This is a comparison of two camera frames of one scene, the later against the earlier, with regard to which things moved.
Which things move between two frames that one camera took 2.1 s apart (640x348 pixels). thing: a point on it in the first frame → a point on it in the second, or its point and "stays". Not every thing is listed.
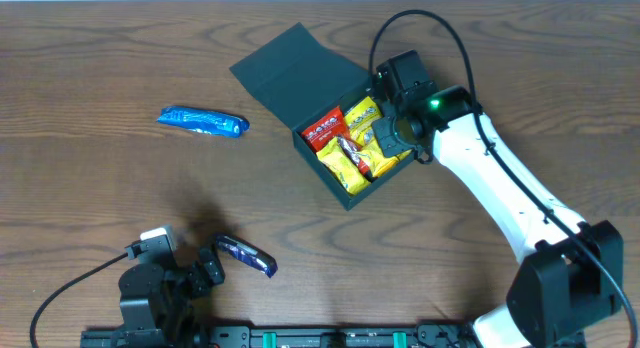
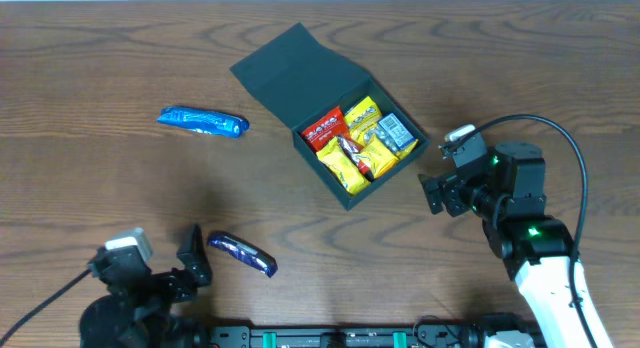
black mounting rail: (186, 336) stays
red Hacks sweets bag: (335, 125) stays
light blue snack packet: (204, 121) stays
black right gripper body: (393, 137) → (464, 198)
